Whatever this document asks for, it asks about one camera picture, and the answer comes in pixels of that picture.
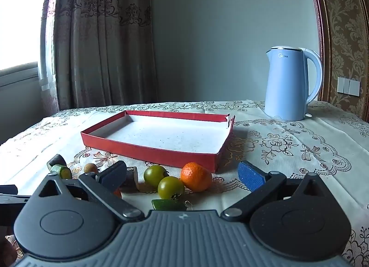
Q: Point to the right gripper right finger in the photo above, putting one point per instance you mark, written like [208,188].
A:
[264,188]

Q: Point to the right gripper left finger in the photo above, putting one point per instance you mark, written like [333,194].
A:
[103,186]

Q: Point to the window with grey frame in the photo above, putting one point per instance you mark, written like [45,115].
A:
[20,39]

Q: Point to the red cardboard tray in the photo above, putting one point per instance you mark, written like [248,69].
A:
[167,138]

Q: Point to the green cucumber wedge piece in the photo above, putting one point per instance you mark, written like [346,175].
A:
[168,205]

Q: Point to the brown patterned curtain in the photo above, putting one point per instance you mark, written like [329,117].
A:
[96,53]

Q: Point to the green cucumber chunk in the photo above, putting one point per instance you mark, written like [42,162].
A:
[63,171]

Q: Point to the white embroidered tablecloth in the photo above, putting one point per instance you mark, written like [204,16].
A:
[329,142]

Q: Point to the brown longan fruit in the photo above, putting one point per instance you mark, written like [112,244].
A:
[91,168]

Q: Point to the orange mandarin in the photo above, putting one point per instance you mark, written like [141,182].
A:
[195,177]

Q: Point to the green tomato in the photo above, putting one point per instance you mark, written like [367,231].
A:
[171,188]
[154,174]

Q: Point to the brown wooden door frame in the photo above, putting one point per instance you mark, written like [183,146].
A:
[324,35]

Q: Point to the white wall switch panel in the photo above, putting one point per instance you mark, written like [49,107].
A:
[348,86]

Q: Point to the light blue electric kettle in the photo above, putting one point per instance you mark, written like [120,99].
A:
[287,92]

